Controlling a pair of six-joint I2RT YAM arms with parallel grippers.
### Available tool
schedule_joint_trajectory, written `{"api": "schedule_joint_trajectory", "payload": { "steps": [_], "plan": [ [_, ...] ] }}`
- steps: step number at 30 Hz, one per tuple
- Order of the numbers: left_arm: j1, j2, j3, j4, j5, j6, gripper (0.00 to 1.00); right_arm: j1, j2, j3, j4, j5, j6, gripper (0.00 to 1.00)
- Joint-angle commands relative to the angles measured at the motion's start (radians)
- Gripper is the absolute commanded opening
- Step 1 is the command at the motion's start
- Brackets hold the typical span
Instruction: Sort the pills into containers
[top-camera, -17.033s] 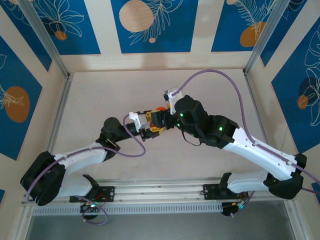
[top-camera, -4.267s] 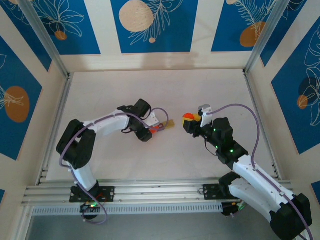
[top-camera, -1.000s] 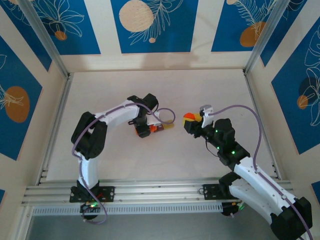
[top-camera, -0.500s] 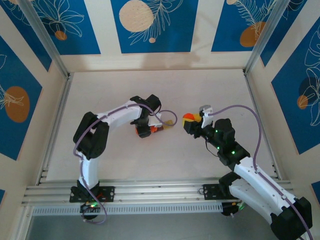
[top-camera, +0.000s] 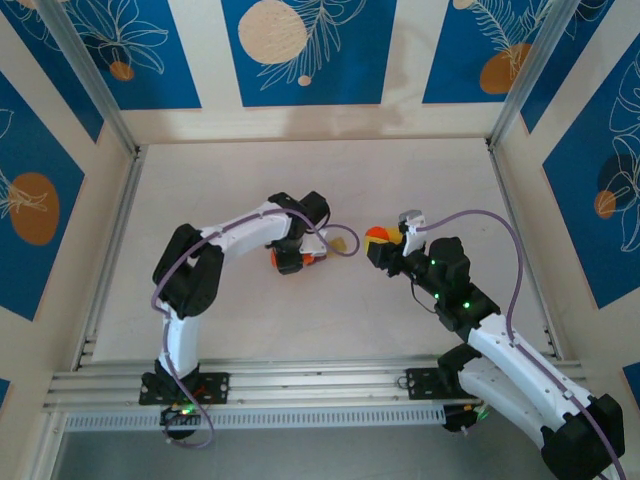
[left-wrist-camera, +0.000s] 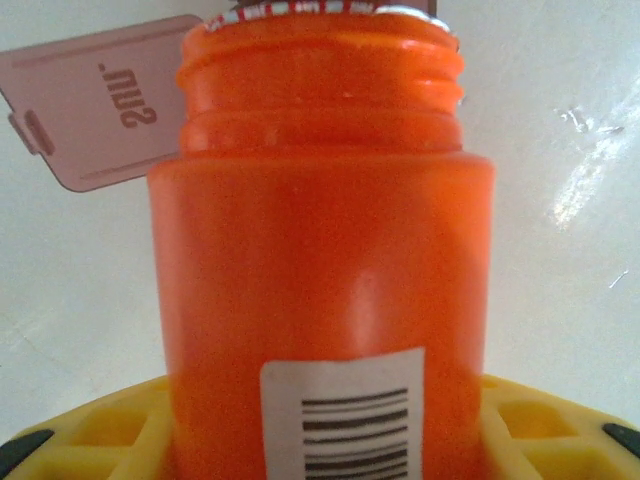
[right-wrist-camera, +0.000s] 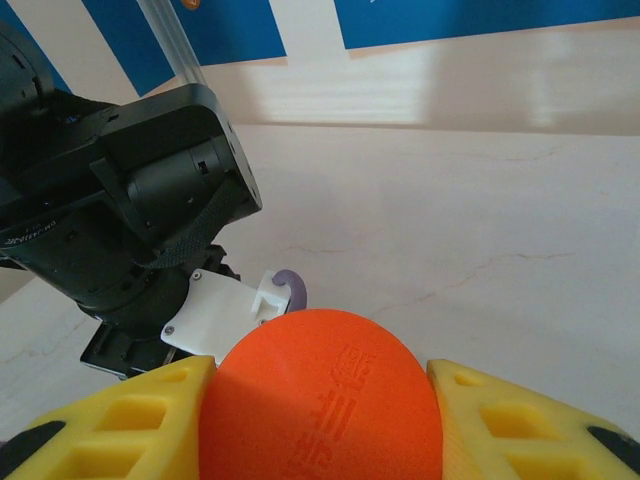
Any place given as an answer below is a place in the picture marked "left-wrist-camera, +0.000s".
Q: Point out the orange plastic pill bottle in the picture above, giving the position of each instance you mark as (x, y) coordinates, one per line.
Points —
(320, 225)

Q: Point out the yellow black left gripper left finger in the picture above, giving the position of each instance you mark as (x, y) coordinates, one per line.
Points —
(90, 440)

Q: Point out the maroon and yellow pill organizer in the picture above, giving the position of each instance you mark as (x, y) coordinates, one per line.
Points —
(90, 100)

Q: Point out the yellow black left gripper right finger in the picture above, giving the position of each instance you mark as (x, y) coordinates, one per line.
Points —
(550, 440)

